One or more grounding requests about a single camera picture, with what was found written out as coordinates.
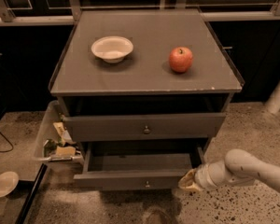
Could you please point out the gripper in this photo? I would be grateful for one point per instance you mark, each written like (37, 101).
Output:
(202, 177)

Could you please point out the red apple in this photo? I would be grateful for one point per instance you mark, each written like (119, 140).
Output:
(180, 59)

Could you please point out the yellow packet in bin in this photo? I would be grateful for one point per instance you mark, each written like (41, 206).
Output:
(65, 151)

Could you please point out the white plate on floor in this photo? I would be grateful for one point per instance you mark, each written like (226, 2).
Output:
(8, 182)

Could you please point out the grey top drawer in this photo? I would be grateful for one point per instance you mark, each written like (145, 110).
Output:
(143, 127)

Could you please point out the white paper bowl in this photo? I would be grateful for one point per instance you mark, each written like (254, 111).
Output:
(112, 49)

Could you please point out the grey wooden drawer cabinet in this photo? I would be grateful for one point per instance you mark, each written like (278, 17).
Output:
(144, 83)

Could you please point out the grey drawer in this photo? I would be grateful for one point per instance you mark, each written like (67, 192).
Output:
(143, 127)
(142, 164)

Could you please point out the clear plastic bin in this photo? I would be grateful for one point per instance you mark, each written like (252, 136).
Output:
(52, 134)

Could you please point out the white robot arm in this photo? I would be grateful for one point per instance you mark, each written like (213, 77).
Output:
(237, 168)

